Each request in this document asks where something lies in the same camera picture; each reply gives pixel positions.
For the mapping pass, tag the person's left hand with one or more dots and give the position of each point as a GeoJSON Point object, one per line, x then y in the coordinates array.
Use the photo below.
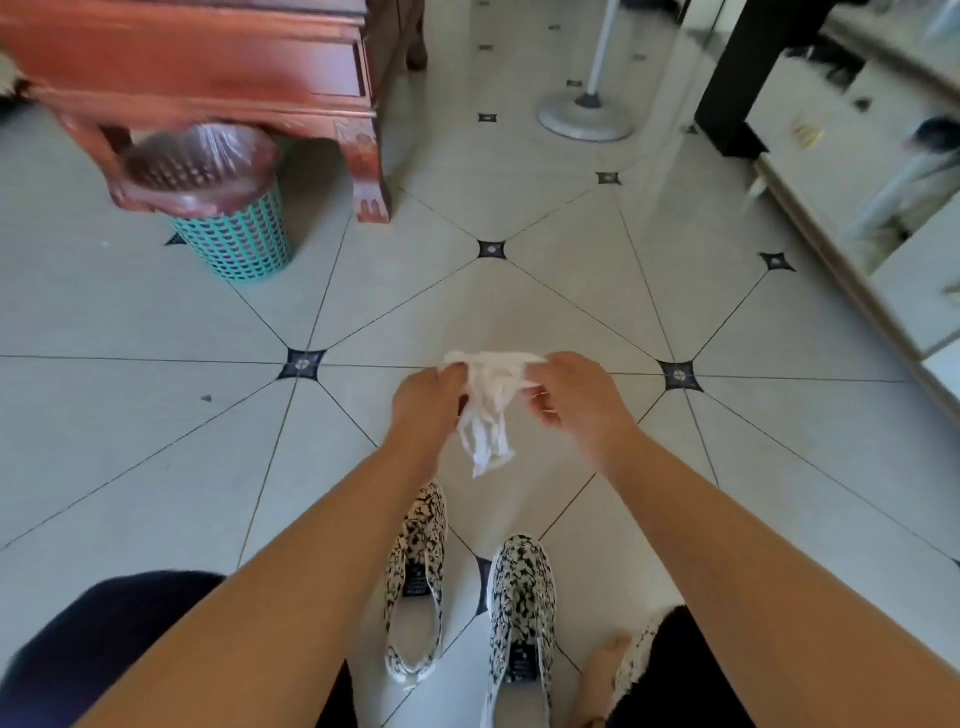
{"type": "Point", "coordinates": [427, 412]}

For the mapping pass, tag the person's right hand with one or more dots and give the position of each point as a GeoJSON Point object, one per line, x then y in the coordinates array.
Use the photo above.
{"type": "Point", "coordinates": [592, 397]}

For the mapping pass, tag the floral sneaker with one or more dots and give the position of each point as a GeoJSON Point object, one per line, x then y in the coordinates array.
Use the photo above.
{"type": "Point", "coordinates": [416, 540]}
{"type": "Point", "coordinates": [521, 585]}

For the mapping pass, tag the person's right forearm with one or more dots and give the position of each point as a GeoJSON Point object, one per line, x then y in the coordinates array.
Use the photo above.
{"type": "Point", "coordinates": [787, 585]}

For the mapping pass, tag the person's left forearm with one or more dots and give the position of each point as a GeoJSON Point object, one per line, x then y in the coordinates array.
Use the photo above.
{"type": "Point", "coordinates": [285, 592]}

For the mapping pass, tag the person's right leg navy trousers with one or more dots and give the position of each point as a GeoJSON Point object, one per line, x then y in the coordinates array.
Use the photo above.
{"type": "Point", "coordinates": [690, 675]}

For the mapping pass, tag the person's leg navy trousers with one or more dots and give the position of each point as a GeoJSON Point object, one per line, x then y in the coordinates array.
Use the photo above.
{"type": "Point", "coordinates": [97, 637]}
{"type": "Point", "coordinates": [690, 675]}

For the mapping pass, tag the person's left leg navy trousers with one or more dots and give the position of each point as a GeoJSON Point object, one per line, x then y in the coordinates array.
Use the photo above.
{"type": "Point", "coordinates": [97, 637]}

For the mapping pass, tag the white standing fan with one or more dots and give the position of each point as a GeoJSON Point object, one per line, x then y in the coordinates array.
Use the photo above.
{"type": "Point", "coordinates": [585, 116]}

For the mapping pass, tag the white drawer cabinet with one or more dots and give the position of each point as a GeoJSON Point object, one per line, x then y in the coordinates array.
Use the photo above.
{"type": "Point", "coordinates": [915, 277]}

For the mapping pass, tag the black cabinet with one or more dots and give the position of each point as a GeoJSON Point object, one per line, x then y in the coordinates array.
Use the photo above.
{"type": "Point", "coordinates": [742, 75]}

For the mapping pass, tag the red wooden coffee table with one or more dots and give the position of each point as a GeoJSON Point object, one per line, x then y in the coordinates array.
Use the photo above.
{"type": "Point", "coordinates": [225, 52]}

